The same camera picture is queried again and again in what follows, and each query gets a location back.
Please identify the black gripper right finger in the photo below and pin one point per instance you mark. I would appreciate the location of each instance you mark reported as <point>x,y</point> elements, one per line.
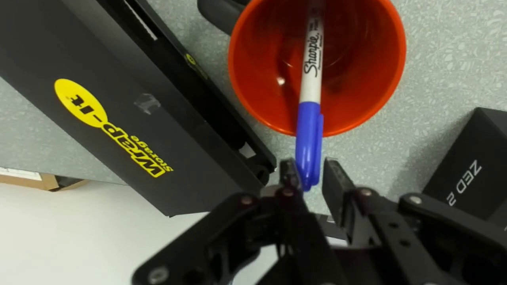
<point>341,192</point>

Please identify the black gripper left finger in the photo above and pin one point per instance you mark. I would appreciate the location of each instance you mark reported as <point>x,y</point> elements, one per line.
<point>289,176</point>

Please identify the blue capped Sharpie marker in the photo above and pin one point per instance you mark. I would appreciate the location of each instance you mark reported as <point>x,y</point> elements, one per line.
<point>311,121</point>

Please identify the orange plastic cup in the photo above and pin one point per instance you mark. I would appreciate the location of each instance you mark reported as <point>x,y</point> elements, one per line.
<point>349,69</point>

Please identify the black box with yellow sticker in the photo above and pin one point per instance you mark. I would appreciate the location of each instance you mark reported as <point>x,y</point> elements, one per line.
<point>121,100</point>

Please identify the brown cardboard box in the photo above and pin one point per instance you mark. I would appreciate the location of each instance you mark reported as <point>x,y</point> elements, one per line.
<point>37,178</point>

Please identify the black ZED camera box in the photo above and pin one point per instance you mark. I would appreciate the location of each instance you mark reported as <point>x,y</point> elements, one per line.
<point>469,169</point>

